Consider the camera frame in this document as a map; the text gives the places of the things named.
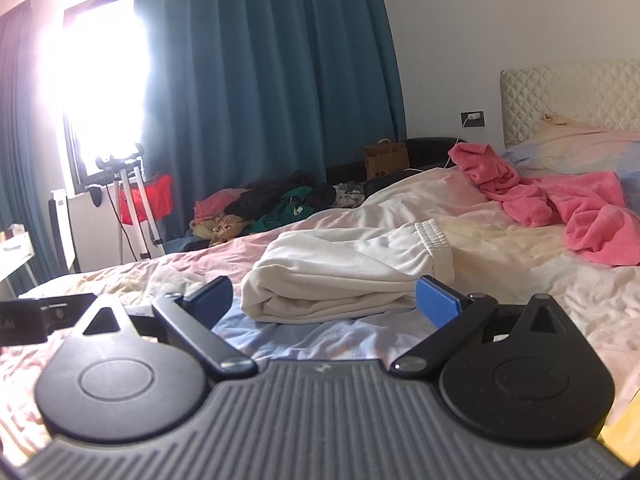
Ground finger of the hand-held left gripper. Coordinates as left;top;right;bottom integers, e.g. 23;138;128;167
39;292;98;333

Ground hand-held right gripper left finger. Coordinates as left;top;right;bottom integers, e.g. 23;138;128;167
75;276;260;378

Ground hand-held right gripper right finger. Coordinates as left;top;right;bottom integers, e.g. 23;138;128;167
390;275;576;376

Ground cream sweatpants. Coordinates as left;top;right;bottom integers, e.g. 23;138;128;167
240;220;456;325

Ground beige garment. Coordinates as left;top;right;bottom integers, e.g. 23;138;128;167
190;212;253;247

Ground white dressing table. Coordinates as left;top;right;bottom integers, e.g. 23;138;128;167
0;225;37;291

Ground white radiator panel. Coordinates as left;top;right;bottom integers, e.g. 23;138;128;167
67;192;123;273

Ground pastel bed sheet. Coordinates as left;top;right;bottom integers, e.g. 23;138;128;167
0;165;640;461

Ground pink garment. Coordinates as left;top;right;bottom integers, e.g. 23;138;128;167
194;188;248;223

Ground red cloth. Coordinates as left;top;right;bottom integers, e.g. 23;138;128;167
118;172;174;224

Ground green garment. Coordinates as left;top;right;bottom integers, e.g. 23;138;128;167
255;186;316;233

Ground garment steamer stand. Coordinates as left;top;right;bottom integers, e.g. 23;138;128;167
95;144;166;261

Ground black garment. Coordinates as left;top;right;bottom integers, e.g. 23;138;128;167
224;170;337;218

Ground patterned white garment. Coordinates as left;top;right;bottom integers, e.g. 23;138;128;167
330;182;368;208

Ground brown paper bag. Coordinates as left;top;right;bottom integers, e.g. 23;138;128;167
362;139;408;181

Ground black chair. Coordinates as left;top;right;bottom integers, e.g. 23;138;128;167
325;136;466;198

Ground pink fleece towel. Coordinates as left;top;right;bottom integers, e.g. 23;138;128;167
448;142;640;266

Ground narrow blue curtain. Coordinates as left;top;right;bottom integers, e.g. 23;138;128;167
0;5;76;271

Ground pastel pillow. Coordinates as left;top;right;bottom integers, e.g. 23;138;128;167
502;114;640;181

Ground wide blue curtain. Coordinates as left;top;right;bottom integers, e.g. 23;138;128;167
132;0;407;241

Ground quilted cream headboard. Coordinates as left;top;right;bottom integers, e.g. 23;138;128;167
500;59;640;150

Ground dark framed window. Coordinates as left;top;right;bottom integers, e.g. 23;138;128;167
62;0;151;193

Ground white cable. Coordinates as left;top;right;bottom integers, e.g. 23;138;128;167
402;152;453;173

